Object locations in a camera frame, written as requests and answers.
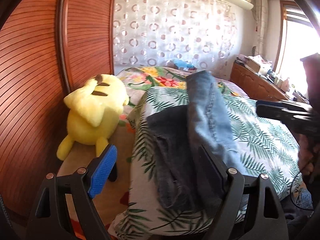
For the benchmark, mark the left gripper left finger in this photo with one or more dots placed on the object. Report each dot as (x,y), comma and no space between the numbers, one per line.
(99,170)

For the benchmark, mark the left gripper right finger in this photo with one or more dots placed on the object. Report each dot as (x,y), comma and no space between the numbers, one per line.
(213,174)

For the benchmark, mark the blue denim pants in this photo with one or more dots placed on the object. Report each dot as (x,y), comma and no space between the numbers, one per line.
(178,132)

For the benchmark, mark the person's right hand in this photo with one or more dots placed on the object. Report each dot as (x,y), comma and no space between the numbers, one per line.
(305,155)

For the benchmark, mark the floral bed sheet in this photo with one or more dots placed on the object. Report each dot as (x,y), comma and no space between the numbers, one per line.
(160,79)

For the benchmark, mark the palm leaf print quilt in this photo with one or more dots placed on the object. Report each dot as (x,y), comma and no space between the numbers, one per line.
(263,145)

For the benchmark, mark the wooden side cabinet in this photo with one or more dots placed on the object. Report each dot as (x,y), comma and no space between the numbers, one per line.
(255,86)

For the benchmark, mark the yellow Pikachu plush toy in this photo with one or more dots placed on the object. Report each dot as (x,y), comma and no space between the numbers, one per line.
(94,113)

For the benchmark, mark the clutter on cabinet top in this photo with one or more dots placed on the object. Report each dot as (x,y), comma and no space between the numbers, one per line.
(264,70)

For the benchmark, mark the wooden framed window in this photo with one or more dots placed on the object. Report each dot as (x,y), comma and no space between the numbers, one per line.
(298,39)

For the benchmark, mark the person's dark clothed body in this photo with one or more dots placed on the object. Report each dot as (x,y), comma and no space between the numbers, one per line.
(302,217)

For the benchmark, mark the wooden slatted wardrobe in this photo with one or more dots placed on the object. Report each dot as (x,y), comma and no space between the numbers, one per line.
(49,48)

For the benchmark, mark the white circle pattern curtain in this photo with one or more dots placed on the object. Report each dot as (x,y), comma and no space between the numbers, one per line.
(152,33)

